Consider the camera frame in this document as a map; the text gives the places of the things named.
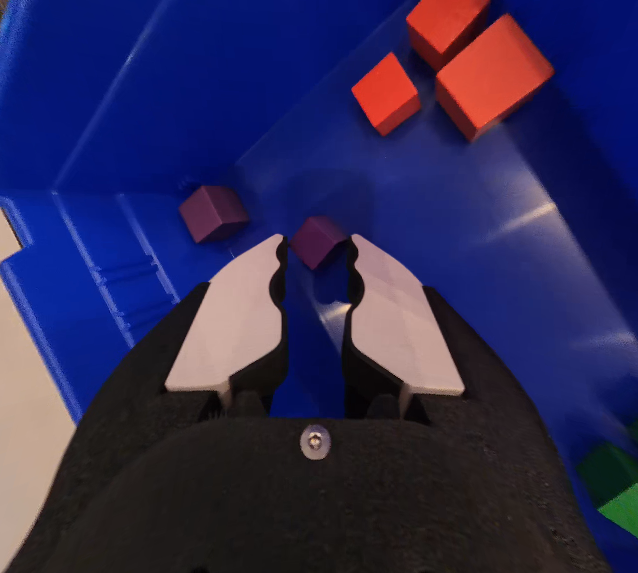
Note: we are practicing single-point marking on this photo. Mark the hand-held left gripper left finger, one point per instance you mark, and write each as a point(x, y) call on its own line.
point(229, 334)

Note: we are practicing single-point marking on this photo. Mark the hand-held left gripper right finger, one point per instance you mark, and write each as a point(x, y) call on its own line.
point(403, 334)

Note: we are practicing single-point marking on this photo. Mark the blue plastic bin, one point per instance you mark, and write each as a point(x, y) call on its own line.
point(423, 234)

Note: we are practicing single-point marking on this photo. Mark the purple wooden cube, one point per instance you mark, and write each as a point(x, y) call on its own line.
point(316, 241)
point(212, 214)

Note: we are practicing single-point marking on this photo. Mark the orange-red wooden cube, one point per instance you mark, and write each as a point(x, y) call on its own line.
point(386, 94)
point(491, 77)
point(446, 15)

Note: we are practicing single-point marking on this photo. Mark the green wooden cube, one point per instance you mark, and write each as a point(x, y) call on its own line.
point(613, 478)

